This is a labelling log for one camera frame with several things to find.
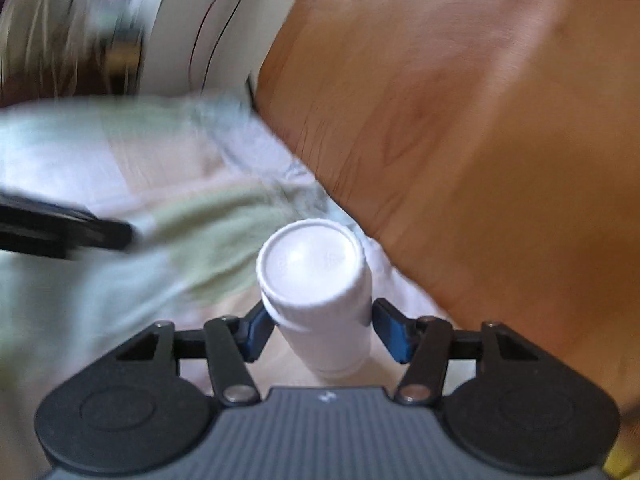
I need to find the pale printed blanket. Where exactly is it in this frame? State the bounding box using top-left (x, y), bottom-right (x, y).
top-left (0, 91), bottom-right (451, 401)

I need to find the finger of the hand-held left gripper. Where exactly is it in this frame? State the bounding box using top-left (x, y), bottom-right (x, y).
top-left (0, 189), bottom-right (136, 261)

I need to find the white plastic bottle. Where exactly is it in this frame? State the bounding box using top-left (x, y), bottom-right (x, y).
top-left (256, 219), bottom-right (374, 380)

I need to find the wooden headboard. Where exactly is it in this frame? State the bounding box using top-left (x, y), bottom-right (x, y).
top-left (252, 0), bottom-right (640, 411)

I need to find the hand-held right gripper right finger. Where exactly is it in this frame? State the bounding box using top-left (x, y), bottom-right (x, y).
top-left (372, 298), bottom-right (544, 406)

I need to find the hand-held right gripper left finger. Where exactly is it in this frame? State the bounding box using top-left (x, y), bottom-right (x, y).
top-left (116, 301), bottom-right (274, 407)

